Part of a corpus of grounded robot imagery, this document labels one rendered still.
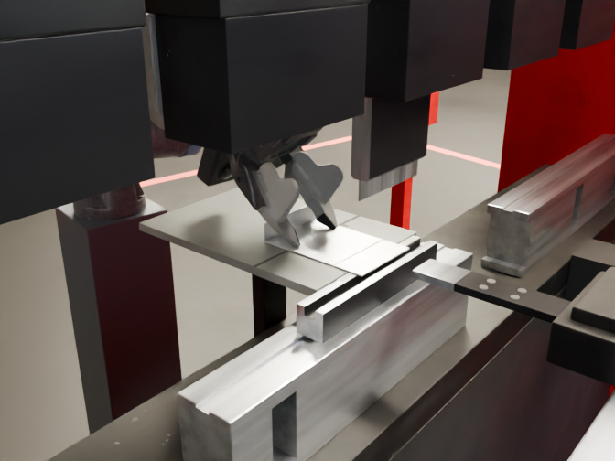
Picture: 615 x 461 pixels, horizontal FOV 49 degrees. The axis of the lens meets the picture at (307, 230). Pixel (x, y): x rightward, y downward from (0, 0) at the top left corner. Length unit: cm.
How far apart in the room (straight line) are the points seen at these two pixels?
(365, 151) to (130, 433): 34
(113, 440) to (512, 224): 59
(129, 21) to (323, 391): 37
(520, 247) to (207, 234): 44
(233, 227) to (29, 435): 150
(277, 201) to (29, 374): 183
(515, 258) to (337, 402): 43
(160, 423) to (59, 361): 181
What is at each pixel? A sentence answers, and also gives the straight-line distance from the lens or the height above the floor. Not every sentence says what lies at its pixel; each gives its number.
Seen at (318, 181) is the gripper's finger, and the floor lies 105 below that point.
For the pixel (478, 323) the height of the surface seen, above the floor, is 88.
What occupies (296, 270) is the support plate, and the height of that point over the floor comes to 100.
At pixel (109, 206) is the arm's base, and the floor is 80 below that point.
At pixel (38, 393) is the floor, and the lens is 234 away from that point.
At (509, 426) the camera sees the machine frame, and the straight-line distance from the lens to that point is 103.
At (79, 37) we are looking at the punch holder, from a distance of 34.
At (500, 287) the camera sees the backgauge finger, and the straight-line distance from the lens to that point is 65.
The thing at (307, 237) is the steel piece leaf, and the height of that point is 100.
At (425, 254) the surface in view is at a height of 99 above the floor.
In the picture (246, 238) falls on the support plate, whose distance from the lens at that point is 74.
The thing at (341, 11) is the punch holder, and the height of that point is 125.
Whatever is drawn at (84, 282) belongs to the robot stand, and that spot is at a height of 64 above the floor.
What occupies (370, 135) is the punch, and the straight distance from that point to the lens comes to 59.
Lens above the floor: 129
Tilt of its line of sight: 23 degrees down
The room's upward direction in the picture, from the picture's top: straight up
